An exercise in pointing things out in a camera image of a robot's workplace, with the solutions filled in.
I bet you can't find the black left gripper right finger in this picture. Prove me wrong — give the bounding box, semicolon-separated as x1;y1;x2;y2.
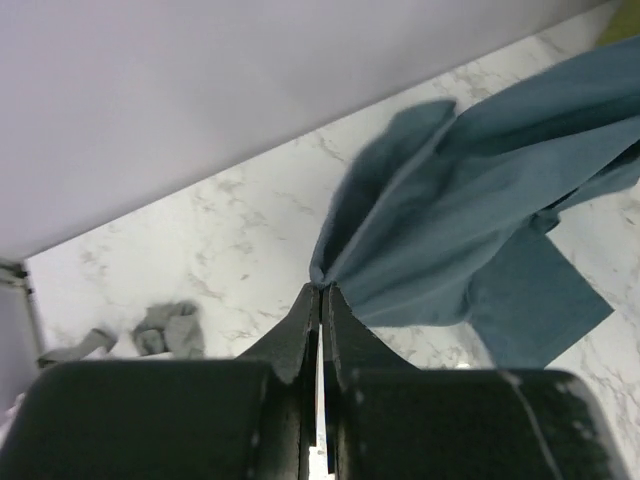
321;286;628;479

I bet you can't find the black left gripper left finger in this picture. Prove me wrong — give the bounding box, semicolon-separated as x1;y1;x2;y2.
12;285;320;479

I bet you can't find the blue-grey t-shirt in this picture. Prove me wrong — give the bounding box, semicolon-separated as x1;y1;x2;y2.
309;38;639;368

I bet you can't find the grey t-shirt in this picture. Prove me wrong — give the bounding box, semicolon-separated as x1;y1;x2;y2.
37;301;206;369

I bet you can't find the olive green plastic bin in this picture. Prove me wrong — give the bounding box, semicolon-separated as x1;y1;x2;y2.
595;0;640;47

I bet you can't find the left aluminium corner post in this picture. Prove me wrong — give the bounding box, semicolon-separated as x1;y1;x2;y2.
0;257;46;366

